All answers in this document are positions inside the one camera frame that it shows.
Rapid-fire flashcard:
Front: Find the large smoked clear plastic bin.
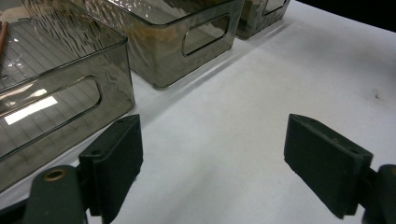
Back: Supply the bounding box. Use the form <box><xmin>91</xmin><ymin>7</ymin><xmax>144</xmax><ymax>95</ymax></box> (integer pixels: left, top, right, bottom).
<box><xmin>0</xmin><ymin>0</ymin><xmax>136</xmax><ymax>194</ymax></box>

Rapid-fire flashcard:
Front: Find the medium smoked clear plastic bin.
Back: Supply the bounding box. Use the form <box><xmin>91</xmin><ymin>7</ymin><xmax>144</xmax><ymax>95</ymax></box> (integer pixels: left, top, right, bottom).
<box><xmin>66</xmin><ymin>0</ymin><xmax>246</xmax><ymax>89</ymax></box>

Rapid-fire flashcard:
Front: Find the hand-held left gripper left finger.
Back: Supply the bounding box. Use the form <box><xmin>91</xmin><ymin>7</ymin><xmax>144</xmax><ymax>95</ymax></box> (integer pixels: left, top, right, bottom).
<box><xmin>78</xmin><ymin>113</ymin><xmax>145</xmax><ymax>224</ymax></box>

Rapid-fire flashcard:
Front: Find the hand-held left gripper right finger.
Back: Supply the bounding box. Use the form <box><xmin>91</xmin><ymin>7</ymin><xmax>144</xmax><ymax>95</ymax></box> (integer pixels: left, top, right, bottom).
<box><xmin>283</xmin><ymin>113</ymin><xmax>374</xmax><ymax>219</ymax></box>

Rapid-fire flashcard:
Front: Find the small smoked clear plastic bin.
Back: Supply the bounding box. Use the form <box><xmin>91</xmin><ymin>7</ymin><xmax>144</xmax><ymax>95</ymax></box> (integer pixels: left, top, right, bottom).
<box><xmin>235</xmin><ymin>0</ymin><xmax>292</xmax><ymax>40</ymax></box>

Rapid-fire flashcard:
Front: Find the brown wooden chopstick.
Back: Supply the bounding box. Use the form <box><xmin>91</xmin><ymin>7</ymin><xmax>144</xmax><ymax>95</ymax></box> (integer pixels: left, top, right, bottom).
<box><xmin>0</xmin><ymin>21</ymin><xmax>9</xmax><ymax>68</ymax></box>

